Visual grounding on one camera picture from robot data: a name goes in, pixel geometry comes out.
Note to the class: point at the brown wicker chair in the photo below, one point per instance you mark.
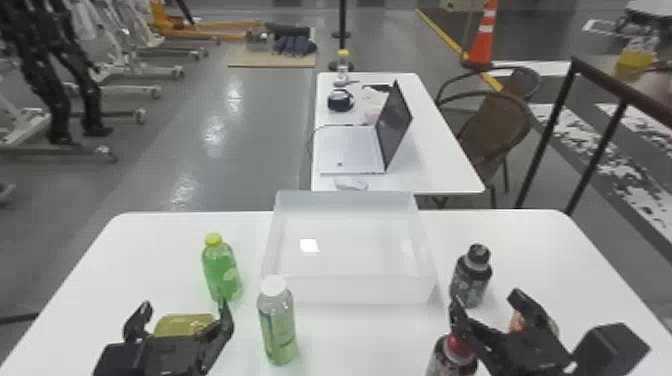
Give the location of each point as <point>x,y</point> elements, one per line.
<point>493,131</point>
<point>525,81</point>

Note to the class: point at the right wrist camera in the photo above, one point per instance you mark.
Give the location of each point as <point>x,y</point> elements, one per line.
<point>609,349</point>

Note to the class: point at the yellow pallet jack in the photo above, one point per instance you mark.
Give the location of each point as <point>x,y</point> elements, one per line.
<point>199,26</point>

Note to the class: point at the clear bottle yellow cap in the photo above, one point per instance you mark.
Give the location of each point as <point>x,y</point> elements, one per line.
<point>343,71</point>

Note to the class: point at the white computer mouse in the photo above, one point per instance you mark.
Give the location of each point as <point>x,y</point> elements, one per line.
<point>350,184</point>

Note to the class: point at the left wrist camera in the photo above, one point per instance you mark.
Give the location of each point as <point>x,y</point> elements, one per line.
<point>118,362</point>

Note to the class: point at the green bottle yellow cap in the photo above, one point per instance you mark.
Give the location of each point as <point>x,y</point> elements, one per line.
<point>221,270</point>

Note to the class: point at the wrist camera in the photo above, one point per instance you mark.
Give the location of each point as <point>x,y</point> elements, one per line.
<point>118,362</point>
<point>609,349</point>

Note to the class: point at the black bottle red band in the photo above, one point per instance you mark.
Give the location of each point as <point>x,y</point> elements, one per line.
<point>446,362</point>

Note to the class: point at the white side table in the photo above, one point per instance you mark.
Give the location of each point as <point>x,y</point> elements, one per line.
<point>436,157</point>

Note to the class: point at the olive green packet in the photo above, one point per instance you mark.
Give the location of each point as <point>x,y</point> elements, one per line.
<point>184,324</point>

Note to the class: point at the clear box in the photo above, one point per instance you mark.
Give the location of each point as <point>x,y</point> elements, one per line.
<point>349,246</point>

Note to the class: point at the yellow container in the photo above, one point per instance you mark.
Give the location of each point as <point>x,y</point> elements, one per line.
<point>634,63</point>

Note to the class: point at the silver laptop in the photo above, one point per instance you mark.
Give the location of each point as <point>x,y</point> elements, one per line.
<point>357,147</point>

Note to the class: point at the dark side table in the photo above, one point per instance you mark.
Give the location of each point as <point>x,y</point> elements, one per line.
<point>630,89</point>

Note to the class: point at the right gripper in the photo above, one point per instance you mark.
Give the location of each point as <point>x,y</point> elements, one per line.
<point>530,357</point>

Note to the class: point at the orange traffic cone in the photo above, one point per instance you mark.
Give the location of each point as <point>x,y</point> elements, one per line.
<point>483,42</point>

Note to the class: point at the black post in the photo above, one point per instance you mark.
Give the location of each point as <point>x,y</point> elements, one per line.
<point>342,31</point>

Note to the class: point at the pale green bottle white cap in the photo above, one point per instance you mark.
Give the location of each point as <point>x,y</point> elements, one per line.
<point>276,325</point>

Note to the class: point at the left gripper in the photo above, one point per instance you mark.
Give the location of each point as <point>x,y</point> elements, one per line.
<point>170,357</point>

